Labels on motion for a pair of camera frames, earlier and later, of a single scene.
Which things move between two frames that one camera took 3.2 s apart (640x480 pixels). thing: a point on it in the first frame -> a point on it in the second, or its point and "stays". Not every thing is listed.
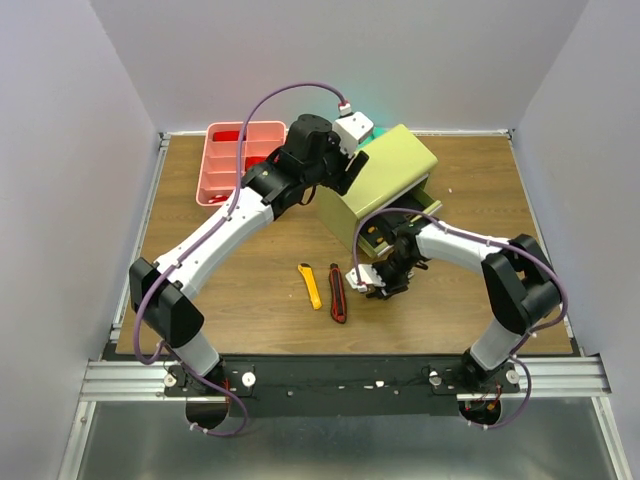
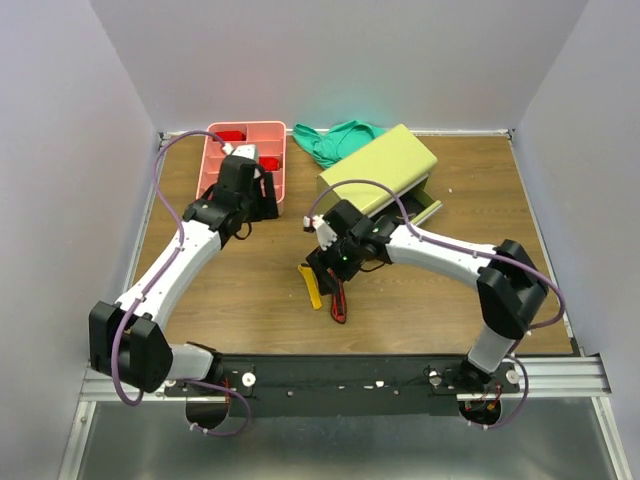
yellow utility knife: [313, 287] stays
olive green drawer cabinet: [389, 188] stays
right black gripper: [386, 279] -> [325, 270]
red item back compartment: [233, 135] stays
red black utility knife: [338, 301] stays
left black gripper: [343, 181] -> [268, 208]
